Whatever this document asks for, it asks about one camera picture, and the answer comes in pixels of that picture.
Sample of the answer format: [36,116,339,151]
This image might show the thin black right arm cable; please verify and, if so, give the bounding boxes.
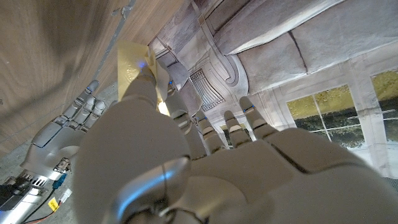
[22,187,57,224]

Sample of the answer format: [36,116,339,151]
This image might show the gold foil envelope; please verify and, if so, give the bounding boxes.
[117,39,170,118]

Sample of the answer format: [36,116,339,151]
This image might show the grey tape outline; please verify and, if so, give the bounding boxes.
[92,0,138,81]

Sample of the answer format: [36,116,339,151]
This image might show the blue right wrist connector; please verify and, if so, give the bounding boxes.
[52,173,68,190]

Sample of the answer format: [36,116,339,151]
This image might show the yellow right wrist tag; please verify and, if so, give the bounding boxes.
[47,197,60,213]

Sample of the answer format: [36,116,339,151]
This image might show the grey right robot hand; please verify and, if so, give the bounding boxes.
[19,79,108,183]

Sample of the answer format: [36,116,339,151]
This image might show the white right wrist connector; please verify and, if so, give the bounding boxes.
[58,188,73,203]

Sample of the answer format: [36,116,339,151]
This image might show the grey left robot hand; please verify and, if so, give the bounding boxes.
[73,67,398,224]

